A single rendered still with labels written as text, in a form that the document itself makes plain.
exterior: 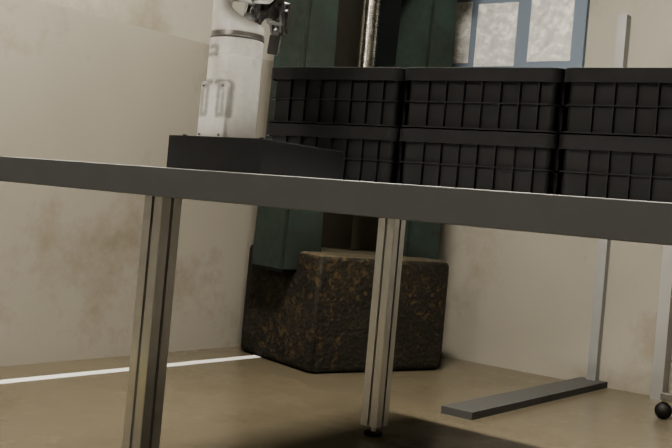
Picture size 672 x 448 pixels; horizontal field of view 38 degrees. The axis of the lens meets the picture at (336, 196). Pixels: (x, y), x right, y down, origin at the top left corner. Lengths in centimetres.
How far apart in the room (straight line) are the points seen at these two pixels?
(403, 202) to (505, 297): 352
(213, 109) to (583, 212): 82
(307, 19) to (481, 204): 305
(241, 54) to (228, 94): 7
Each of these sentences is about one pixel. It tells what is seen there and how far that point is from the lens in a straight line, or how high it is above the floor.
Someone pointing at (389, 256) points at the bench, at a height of 53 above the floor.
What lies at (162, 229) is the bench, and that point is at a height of 58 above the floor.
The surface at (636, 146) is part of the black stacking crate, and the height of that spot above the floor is 80.
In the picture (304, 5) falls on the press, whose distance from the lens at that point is 408.
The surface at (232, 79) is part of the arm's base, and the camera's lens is 166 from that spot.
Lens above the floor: 67
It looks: 1 degrees up
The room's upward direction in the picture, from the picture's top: 5 degrees clockwise
